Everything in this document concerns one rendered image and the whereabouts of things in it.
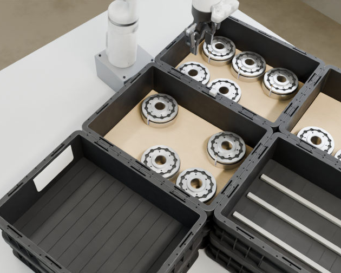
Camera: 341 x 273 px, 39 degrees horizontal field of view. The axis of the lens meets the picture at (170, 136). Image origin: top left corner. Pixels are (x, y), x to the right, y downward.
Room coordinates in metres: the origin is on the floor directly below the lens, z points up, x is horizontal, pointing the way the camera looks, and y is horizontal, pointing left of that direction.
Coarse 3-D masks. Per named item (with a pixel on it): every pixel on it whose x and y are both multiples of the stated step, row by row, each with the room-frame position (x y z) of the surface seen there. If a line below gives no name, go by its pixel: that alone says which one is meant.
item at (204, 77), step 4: (184, 64) 1.03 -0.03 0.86; (188, 64) 1.03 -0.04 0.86; (192, 64) 1.03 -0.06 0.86; (196, 64) 1.03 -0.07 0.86; (200, 64) 1.03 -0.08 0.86; (180, 68) 1.01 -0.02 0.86; (184, 68) 1.01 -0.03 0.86; (200, 68) 1.01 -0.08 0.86; (204, 68) 1.02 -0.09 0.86; (184, 72) 0.99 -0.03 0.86; (204, 72) 1.00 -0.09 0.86; (208, 72) 1.00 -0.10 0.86; (200, 76) 0.98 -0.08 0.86; (204, 76) 0.98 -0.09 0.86; (208, 76) 0.98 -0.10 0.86; (200, 80) 0.97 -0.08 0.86; (204, 80) 0.97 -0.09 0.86
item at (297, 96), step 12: (240, 24) 1.14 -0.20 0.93; (180, 36) 1.07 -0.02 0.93; (264, 36) 1.09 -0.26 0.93; (168, 48) 1.02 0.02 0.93; (288, 48) 1.05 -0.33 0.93; (156, 60) 0.97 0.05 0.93; (312, 60) 1.00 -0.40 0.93; (180, 72) 0.93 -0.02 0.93; (204, 84) 0.89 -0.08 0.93; (300, 96) 0.86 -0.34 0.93; (240, 108) 0.81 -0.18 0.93; (288, 108) 0.82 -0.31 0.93; (264, 120) 0.77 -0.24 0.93; (276, 120) 0.78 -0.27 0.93
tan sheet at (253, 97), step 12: (192, 60) 1.08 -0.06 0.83; (204, 60) 1.08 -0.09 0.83; (216, 72) 1.03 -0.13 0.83; (228, 72) 1.03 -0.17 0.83; (240, 84) 0.99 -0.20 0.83; (252, 84) 0.99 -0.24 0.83; (300, 84) 1.00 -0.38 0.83; (252, 96) 0.94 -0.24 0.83; (264, 96) 0.94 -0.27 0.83; (252, 108) 0.90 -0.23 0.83; (264, 108) 0.90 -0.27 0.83; (276, 108) 0.90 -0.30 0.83
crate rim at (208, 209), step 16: (112, 96) 0.83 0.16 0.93; (208, 96) 0.85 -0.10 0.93; (96, 112) 0.78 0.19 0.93; (240, 112) 0.80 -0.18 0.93; (112, 144) 0.68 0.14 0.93; (128, 160) 0.63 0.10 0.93; (160, 176) 0.59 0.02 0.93; (176, 192) 0.55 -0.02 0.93; (224, 192) 0.56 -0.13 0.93; (208, 208) 0.51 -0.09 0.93
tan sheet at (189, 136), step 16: (128, 128) 0.80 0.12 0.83; (144, 128) 0.80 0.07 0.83; (160, 128) 0.81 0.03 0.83; (176, 128) 0.81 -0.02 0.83; (192, 128) 0.81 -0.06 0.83; (208, 128) 0.82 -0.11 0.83; (128, 144) 0.75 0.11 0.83; (144, 144) 0.75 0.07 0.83; (160, 144) 0.75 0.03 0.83; (176, 144) 0.76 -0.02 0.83; (192, 144) 0.76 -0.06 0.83; (192, 160) 0.71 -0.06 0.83; (208, 160) 0.71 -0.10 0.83; (224, 176) 0.66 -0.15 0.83
